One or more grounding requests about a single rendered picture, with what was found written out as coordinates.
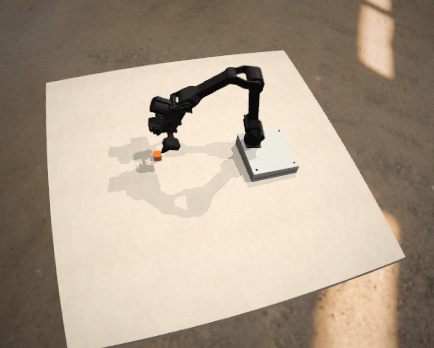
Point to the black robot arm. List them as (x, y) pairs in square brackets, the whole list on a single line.
[(190, 97)]

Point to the orange block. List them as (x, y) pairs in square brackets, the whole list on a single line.
[(157, 155)]

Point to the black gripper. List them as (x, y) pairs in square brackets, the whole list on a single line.
[(170, 142)]

